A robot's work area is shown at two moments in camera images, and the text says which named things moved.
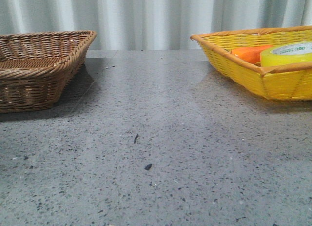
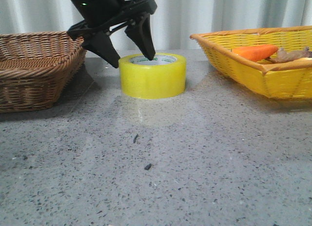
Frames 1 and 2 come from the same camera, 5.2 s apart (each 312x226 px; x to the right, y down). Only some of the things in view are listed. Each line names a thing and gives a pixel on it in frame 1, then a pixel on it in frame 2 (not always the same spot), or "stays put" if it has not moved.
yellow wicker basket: x=289 y=81 stays put
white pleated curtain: x=139 y=21 stays put
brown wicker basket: x=36 y=67 stays put
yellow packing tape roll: x=286 y=53 -> x=163 y=75
